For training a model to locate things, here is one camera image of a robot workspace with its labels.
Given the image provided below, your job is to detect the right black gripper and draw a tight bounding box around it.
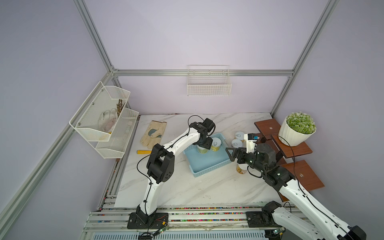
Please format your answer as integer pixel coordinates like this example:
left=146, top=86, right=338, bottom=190
left=226, top=146, right=266, bottom=173

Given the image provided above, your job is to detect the pink label can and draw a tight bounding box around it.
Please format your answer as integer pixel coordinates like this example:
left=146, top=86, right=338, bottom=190
left=231, top=139, right=243, bottom=148

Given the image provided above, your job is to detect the yellow label can front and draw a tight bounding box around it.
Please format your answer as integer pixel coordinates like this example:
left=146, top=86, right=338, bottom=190
left=211, top=137, right=222, bottom=152

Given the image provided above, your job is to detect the green label can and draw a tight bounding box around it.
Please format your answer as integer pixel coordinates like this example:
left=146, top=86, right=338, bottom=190
left=197, top=146, right=209, bottom=154

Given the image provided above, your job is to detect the light blue plastic basket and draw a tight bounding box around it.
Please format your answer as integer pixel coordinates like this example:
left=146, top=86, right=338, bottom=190
left=184, top=133, right=231, bottom=178

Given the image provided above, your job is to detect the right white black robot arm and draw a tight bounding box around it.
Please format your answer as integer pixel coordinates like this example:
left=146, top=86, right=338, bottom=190
left=226, top=144, right=367, bottom=240

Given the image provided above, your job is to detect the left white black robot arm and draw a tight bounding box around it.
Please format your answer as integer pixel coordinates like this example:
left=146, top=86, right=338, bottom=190
left=136, top=118, right=216, bottom=219

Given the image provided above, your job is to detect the orange label can front right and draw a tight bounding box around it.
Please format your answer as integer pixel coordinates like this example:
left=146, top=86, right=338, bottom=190
left=237, top=164, right=248, bottom=175

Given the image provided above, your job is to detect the orange label can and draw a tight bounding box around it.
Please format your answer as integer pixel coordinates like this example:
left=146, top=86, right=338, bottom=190
left=235, top=131, right=245, bottom=142
left=237, top=164, right=248, bottom=175

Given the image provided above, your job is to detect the orange label can back right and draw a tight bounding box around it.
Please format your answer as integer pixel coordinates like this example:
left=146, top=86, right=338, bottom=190
left=235, top=131, right=245, bottom=142

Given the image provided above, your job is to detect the brown wooden stepped shelf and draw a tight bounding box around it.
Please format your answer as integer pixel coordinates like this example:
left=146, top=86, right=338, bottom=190
left=255, top=119, right=325, bottom=192

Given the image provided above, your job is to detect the white pot green plant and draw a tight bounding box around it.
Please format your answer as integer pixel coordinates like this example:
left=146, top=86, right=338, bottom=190
left=278, top=112, right=317, bottom=147

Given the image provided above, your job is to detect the yellow plastic scoop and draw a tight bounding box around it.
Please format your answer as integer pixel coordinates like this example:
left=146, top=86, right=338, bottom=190
left=137, top=150, right=152, bottom=155

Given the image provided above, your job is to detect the brown dried twig in rack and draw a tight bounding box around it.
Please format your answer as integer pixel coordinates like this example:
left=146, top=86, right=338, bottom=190
left=117, top=99, right=125, bottom=118

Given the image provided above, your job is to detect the clear glass item in rack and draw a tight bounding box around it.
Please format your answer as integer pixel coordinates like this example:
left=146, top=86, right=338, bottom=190
left=98, top=109, right=118, bottom=134

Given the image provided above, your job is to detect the white two-tier mesh rack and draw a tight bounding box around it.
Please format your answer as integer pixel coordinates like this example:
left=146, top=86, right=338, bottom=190
left=69, top=82, right=139, bottom=159

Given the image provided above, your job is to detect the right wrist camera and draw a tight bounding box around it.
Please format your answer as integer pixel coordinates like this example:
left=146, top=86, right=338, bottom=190
left=244, top=133, right=260, bottom=154

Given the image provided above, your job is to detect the white wire wall basket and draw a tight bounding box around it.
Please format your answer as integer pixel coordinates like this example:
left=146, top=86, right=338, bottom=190
left=187, top=65, right=232, bottom=97

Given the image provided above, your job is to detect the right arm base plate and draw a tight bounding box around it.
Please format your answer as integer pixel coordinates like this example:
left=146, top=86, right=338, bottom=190
left=246, top=211, right=280, bottom=228

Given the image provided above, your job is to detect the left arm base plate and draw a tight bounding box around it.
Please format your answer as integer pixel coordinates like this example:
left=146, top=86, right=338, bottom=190
left=127, top=213, right=169, bottom=230

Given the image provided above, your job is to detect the aluminium frame rail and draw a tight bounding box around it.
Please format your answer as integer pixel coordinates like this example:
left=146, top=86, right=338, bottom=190
left=113, top=69, right=295, bottom=77

